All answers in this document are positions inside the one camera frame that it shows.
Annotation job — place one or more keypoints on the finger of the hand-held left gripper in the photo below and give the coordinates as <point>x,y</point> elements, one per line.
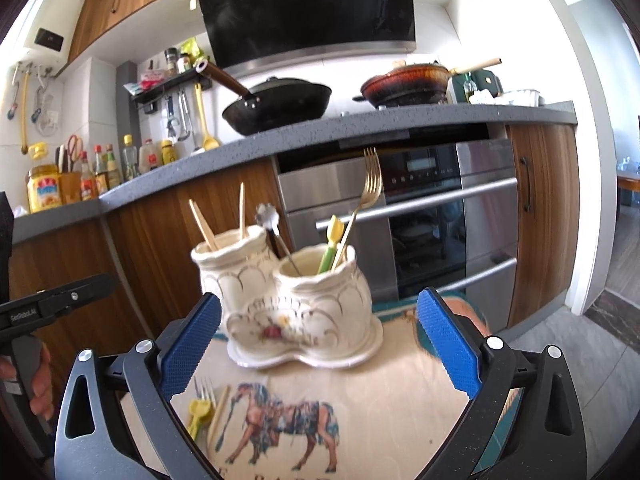
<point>80,287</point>

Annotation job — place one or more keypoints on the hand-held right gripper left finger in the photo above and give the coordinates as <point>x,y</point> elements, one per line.
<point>192,340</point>

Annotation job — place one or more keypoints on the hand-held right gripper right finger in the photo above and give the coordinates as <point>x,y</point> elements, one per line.
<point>450,345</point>

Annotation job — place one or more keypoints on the slim bamboo chopstick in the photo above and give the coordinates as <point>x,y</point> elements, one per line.
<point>242,210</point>
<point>202,225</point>
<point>220,415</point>

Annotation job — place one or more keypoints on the cream ceramic double utensil holder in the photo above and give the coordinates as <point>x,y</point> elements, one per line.
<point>320,305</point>

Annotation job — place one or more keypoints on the silver flower-ended spoon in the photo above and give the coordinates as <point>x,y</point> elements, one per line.
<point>267,217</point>

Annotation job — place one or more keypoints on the yellow plastic fork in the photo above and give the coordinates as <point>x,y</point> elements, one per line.
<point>334,230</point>

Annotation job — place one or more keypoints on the gold metal fork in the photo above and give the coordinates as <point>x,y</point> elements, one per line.
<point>372,180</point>

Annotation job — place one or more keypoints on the person's left hand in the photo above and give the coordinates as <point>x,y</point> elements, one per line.
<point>44,385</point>

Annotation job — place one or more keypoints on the wooden corner cabinet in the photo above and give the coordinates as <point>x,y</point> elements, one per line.
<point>60,260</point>

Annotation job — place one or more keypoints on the wide wooden cabinet door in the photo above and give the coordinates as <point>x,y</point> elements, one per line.
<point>150,240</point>

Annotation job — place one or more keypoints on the large yellow jar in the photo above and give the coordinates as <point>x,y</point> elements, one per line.
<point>44,190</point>

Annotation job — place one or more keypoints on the red sauce bottle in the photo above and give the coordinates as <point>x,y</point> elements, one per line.
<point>88,182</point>

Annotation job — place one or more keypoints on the wooden knife block with scissors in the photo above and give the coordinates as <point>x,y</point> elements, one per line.
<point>70,180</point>

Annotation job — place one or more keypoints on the printed quilted mat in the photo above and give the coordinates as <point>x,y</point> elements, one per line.
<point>350,395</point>

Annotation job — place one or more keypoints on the dark sauce bottle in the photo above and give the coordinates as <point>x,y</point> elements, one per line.
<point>114,172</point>
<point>100,175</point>

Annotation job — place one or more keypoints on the white ceramic saucer tray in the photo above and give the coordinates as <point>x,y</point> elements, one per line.
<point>310,360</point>

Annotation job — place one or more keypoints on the clear oil bottle yellow cap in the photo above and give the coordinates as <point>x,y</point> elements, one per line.
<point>131,160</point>

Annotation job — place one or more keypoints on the white bottle red label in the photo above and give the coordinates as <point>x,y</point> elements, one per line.
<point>149,157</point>

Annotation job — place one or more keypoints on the narrow wooden cabinet door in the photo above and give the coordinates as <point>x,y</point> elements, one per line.
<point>550,235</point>

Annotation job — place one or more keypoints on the stainless steel oven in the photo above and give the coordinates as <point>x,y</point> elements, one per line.
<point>490,200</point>

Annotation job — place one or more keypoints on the yellow squeeze bottle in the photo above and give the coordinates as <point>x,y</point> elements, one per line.
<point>168,154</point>

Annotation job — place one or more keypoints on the hanging metal peeler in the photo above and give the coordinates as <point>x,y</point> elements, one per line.
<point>171,120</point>

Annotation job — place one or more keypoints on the yellow silicone spatula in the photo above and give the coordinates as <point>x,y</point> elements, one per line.
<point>210,141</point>

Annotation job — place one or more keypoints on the hanging metal ladle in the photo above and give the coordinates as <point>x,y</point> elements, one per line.
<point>185,120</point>

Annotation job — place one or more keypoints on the red packet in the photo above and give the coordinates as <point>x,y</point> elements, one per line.
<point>152,79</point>

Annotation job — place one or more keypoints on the grey speckled countertop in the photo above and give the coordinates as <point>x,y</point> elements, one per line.
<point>350,127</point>

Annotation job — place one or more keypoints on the wooden dining table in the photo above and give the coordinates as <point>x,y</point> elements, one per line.
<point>630,185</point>

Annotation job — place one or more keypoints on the dark spice jar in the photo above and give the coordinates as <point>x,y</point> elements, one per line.
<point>171,62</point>

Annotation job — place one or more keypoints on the small spice jar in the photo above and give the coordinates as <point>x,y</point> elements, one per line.
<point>184,64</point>

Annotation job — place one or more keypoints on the olive oil bottle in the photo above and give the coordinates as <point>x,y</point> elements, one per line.
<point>468,91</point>

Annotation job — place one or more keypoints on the white dish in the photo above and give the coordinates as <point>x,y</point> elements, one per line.
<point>515,97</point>

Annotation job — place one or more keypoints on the red frying pan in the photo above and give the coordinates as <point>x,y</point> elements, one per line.
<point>405,85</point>

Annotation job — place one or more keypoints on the green packet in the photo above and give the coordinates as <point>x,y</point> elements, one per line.
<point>192,47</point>

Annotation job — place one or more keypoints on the white water heater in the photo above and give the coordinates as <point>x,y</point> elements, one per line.
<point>50,20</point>

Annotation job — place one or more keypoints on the upper wooden cabinet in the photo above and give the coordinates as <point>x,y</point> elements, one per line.
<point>130,0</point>

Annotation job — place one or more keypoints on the black range hood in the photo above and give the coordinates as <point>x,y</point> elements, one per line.
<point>300,5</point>

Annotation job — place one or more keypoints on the black wall spice rack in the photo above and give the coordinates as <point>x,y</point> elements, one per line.
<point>175,82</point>

